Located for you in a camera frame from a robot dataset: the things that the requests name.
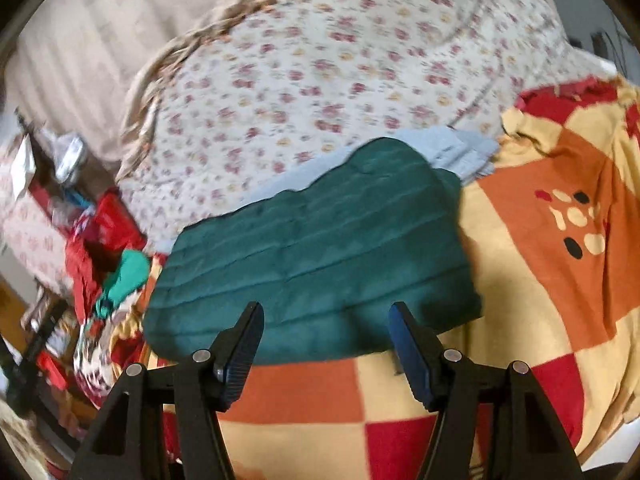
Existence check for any red jacket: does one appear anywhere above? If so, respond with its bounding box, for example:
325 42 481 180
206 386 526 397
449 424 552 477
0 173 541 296
65 188 146 324

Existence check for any white red patterned cloth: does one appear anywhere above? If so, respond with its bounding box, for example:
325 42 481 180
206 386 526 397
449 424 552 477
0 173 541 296
73 289 150 408

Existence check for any orange yellow red blanket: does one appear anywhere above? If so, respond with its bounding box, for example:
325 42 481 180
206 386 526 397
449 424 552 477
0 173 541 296
221 78 639 479

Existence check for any dark green puffer jacket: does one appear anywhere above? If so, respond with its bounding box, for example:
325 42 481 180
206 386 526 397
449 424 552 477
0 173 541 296
143 138 482 364

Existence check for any teal green garment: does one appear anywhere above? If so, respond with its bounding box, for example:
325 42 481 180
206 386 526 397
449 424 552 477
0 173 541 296
93 249 151 320

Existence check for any floral white bed sheet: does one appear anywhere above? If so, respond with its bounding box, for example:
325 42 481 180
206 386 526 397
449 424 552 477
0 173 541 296
117 0 604 245

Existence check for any silver plastic bag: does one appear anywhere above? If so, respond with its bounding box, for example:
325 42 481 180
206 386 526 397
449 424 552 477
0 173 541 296
41 128 89 186

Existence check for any light grey knit sweater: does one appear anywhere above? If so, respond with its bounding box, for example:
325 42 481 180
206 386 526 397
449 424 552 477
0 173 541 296
134 126 498 254

